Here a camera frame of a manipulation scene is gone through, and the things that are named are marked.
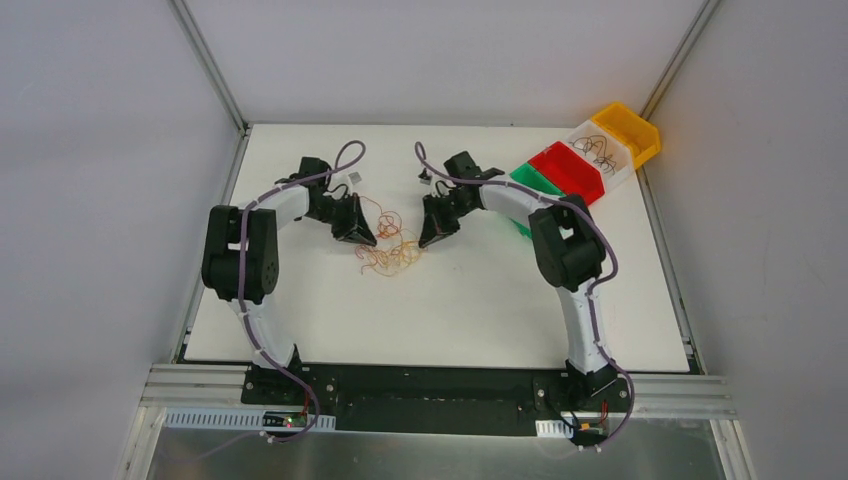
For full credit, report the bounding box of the red plastic bin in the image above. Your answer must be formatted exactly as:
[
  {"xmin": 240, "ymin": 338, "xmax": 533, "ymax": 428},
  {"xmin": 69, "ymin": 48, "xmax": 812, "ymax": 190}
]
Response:
[{"xmin": 528, "ymin": 142, "xmax": 605, "ymax": 205}]

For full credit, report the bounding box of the green plastic bin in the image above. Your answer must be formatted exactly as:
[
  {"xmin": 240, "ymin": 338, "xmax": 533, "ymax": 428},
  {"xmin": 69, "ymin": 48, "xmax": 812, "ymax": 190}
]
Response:
[{"xmin": 509, "ymin": 162, "xmax": 564, "ymax": 197}]

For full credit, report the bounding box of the yellow plastic bin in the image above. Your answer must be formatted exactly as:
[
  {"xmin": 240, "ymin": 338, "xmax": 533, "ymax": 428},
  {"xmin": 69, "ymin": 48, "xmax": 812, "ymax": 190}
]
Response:
[{"xmin": 590, "ymin": 102, "xmax": 662, "ymax": 170}]

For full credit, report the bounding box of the aluminium frame rail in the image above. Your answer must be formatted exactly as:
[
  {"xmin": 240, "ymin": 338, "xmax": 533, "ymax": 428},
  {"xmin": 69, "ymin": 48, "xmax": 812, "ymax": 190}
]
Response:
[{"xmin": 141, "ymin": 363, "xmax": 737, "ymax": 419}]

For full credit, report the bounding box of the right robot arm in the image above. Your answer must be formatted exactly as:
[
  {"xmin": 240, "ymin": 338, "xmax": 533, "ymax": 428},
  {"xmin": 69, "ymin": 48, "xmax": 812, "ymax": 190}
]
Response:
[{"xmin": 415, "ymin": 144, "xmax": 618, "ymax": 410}]

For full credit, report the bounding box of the clear plastic bin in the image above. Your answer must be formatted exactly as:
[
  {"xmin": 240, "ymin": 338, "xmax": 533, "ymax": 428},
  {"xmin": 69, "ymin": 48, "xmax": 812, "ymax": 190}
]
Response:
[{"xmin": 566, "ymin": 120, "xmax": 635, "ymax": 192}]

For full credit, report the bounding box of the white cable duct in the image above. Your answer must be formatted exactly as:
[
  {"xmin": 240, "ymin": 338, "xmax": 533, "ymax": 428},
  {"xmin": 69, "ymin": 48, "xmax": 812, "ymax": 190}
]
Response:
[
  {"xmin": 163, "ymin": 408, "xmax": 314, "ymax": 433},
  {"xmin": 535, "ymin": 419, "xmax": 574, "ymax": 439}
]

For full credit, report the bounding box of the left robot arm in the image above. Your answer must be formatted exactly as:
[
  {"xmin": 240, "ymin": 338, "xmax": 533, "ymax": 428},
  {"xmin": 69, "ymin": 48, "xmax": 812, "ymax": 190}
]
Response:
[{"xmin": 201, "ymin": 157, "xmax": 377, "ymax": 405}]

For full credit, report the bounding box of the orange wire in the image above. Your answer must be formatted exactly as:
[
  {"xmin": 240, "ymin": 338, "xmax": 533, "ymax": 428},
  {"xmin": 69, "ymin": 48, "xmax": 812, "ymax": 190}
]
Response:
[{"xmin": 354, "ymin": 197, "xmax": 407, "ymax": 256}]

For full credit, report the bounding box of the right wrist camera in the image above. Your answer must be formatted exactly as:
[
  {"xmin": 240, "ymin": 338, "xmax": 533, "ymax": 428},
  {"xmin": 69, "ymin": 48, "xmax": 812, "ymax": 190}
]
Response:
[{"xmin": 418, "ymin": 169, "xmax": 433, "ymax": 185}]

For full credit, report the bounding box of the white cable duct right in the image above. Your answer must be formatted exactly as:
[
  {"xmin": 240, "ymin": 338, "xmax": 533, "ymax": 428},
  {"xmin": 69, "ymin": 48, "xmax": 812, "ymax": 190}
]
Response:
[{"xmin": 535, "ymin": 419, "xmax": 574, "ymax": 439}]

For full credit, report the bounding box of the white cable duct left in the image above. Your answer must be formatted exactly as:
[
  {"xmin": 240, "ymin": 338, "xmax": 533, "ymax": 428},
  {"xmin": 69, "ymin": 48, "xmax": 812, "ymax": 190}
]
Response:
[{"xmin": 163, "ymin": 408, "xmax": 314, "ymax": 433}]

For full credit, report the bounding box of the brown wire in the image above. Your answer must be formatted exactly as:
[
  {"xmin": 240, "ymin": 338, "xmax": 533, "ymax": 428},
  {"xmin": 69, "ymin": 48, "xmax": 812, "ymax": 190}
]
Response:
[{"xmin": 570, "ymin": 135, "xmax": 623, "ymax": 176}]

